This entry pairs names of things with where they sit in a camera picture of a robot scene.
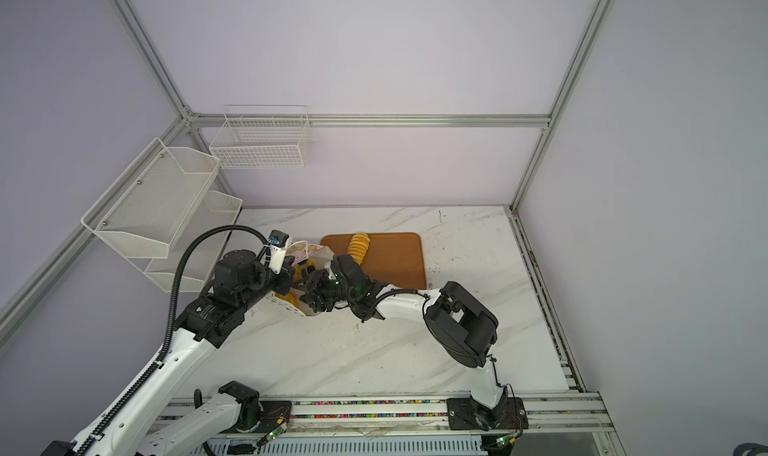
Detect white wire wall basket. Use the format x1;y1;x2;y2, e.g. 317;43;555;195
209;105;314;170

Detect white mesh wall shelf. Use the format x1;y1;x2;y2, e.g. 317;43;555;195
81;138;220;259
143;190;243;294

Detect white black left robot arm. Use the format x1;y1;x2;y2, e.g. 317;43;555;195
43;247;294;455

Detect cartoon animal paper gift bag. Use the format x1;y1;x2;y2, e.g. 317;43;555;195
266;241;334;317

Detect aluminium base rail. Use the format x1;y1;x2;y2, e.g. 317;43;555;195
107;392;625;456

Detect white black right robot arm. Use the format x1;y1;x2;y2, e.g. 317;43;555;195
294;255;510;430

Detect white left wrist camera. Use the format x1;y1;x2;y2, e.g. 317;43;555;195
267;230;292;274

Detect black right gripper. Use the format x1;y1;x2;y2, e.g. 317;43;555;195
290;271;357;312

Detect white mesh wall shelf upper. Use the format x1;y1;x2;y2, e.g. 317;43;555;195
81;138;220;259

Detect white mesh wall shelf lower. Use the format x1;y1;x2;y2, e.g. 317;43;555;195
143;190;243;294

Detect yellow round fake bread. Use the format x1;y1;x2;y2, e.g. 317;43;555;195
274;261;316;308

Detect brown rectangular tray mat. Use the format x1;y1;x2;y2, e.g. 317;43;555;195
319;232;428;292

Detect yellow ridged fake bread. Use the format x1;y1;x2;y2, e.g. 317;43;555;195
347;233;371;265

